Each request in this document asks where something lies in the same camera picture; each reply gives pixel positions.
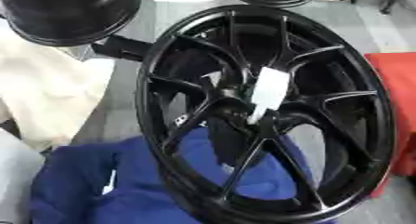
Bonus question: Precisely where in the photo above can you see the black bracket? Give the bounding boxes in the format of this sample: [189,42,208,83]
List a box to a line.
[89,34,156,62]

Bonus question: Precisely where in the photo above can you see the red cloth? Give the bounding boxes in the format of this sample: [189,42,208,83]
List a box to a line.
[362,51,416,198]

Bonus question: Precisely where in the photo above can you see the black spoked wheel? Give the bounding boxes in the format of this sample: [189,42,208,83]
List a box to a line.
[133,4,397,224]

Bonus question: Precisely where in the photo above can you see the cream cloth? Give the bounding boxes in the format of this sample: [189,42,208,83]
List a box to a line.
[0,18,117,152]

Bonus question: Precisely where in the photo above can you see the white pin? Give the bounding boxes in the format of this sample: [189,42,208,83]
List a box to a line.
[245,66,293,125]

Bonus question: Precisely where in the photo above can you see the blue cloth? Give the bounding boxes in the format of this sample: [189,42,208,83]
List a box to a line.
[27,126,340,224]

